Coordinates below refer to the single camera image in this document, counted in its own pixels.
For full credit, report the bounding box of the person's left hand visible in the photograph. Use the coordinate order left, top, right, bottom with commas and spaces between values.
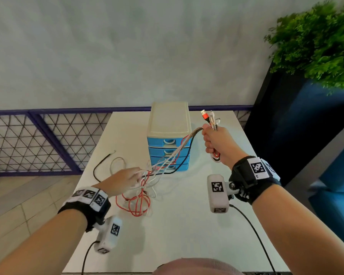
92, 167, 143, 198

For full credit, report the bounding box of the person's right hand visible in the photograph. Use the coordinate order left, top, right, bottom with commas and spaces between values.
202, 124, 248, 170

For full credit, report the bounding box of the grey braided cable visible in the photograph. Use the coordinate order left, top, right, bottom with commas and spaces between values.
131, 111, 221, 181

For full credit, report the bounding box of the red cable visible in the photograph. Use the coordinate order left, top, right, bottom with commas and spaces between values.
115, 109, 223, 217

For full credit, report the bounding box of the blue plastic drawer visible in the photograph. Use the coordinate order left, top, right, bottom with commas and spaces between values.
151, 164, 189, 172
148, 147, 191, 157
147, 137, 191, 148
149, 156, 190, 166

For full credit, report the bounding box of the white drawer cabinet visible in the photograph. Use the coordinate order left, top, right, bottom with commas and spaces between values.
146, 101, 192, 172

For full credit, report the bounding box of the person's right forearm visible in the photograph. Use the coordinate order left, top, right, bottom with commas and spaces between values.
252, 184, 344, 275

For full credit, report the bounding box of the person's left forearm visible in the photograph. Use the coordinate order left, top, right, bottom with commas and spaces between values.
0, 209, 88, 275

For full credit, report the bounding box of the person's pink shirt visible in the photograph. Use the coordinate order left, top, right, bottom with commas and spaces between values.
156, 257, 244, 275

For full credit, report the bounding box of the black planter box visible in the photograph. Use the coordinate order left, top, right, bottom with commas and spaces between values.
243, 63, 344, 186

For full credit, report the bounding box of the white table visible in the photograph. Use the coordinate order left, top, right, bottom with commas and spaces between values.
62, 111, 290, 273

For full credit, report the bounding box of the green artificial plant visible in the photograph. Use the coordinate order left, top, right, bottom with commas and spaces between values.
263, 0, 344, 92

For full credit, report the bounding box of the left black wrist strap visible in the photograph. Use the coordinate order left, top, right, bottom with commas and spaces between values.
58, 186, 112, 233

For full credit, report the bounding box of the black wrist strap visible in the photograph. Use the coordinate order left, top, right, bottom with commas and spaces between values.
58, 186, 112, 233
229, 156, 282, 206

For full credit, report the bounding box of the right black wrist strap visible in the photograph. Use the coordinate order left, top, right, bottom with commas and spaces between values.
229, 156, 282, 206

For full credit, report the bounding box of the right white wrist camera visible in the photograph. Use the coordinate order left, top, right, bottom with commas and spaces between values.
207, 174, 239, 214

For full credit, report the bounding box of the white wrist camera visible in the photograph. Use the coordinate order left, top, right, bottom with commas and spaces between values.
207, 174, 239, 214
94, 215, 123, 255

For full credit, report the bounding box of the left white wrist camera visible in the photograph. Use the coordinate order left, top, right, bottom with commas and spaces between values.
94, 215, 123, 255

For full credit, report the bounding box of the black camera cable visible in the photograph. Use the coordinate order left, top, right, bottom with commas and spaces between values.
229, 204, 277, 275
81, 241, 100, 275

